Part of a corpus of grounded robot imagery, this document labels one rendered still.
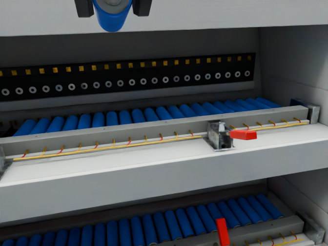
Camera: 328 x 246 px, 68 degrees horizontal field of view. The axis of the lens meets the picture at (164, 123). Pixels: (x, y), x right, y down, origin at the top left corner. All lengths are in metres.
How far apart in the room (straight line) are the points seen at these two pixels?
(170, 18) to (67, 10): 0.11
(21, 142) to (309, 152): 0.36
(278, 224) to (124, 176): 0.28
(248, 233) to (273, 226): 0.05
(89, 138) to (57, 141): 0.04
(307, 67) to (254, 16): 0.16
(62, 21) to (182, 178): 0.22
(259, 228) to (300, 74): 0.26
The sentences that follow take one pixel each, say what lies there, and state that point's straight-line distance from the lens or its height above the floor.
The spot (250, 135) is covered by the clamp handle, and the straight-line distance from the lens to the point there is 0.25.
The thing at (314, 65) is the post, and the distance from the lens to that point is 0.45.
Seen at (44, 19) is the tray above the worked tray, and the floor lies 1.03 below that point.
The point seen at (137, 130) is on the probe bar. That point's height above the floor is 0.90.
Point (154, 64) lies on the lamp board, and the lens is 0.44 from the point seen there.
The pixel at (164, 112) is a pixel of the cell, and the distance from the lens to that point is 0.39.
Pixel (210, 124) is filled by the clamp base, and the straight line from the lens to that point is 0.32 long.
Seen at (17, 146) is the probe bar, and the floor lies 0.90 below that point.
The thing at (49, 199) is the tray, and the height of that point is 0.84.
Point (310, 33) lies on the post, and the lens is 0.46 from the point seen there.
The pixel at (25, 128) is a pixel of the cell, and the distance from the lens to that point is 0.39.
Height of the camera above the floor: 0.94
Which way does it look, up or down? 5 degrees down
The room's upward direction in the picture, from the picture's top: 5 degrees counter-clockwise
